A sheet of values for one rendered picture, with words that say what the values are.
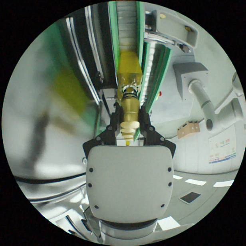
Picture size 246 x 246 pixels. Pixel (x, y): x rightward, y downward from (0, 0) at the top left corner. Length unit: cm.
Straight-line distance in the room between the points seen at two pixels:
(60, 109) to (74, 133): 7
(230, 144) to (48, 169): 381
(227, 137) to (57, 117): 383
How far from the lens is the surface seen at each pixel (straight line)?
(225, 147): 379
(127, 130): 19
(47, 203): 19
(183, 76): 50
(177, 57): 57
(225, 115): 39
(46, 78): 15
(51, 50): 18
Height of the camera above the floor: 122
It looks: 22 degrees down
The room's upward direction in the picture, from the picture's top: 178 degrees counter-clockwise
